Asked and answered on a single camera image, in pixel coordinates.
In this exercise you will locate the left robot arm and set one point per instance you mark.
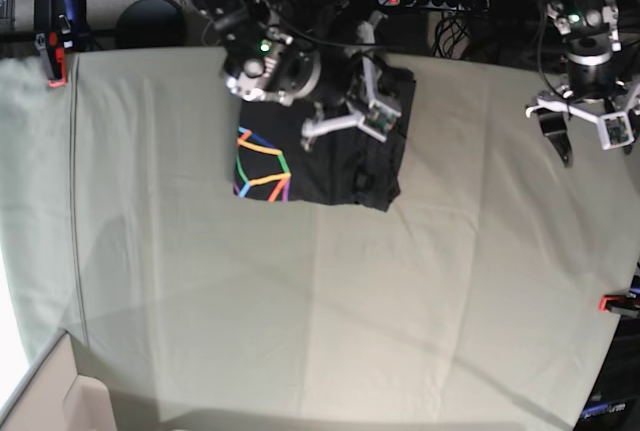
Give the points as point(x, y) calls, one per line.
point(591, 90)

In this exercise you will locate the black t-shirt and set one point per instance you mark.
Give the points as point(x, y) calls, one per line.
point(343, 167)

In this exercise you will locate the black orange clamp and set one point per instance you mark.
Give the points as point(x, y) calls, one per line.
point(626, 304)
point(60, 26)

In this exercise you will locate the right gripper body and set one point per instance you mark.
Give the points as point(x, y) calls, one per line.
point(361, 103)

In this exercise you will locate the black power strip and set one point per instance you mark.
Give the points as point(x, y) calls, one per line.
point(464, 6)

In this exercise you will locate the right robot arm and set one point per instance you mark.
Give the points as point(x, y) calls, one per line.
point(323, 52)

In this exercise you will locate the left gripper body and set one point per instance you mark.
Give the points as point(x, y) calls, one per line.
point(616, 118)

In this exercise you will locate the right black orange clamp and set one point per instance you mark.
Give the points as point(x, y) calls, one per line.
point(626, 304)

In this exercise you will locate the round black stool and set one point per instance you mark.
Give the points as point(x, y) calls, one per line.
point(151, 24)

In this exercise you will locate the left black orange clamp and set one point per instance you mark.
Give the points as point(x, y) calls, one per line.
point(60, 26)

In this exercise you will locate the cardboard box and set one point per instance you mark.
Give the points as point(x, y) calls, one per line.
point(53, 395)

